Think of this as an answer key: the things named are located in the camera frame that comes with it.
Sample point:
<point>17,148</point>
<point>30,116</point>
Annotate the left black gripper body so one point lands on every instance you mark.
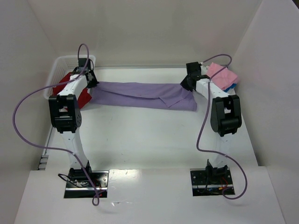
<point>92,82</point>

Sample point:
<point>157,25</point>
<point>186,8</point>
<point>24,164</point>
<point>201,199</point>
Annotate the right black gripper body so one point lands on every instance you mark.
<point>186,83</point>

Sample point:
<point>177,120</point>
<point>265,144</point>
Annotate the purple t shirt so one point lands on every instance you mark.
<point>154,96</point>

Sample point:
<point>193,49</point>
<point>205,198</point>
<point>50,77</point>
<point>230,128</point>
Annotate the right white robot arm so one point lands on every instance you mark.
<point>223,111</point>

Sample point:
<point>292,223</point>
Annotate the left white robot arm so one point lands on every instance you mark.
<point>65,103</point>

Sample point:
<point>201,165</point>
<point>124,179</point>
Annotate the red t shirt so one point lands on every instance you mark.
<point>75,87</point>

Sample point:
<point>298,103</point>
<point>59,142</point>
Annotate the pink folded t shirt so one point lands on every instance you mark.
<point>224,79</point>

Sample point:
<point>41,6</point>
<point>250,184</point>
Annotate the white plastic basket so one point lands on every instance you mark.
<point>61,67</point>

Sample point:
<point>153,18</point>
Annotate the blue folded t shirt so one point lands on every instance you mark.
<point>230,88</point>

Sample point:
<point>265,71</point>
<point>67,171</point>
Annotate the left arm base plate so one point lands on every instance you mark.
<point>98,184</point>

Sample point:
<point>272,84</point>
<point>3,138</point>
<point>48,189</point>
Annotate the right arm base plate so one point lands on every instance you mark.
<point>211,186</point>

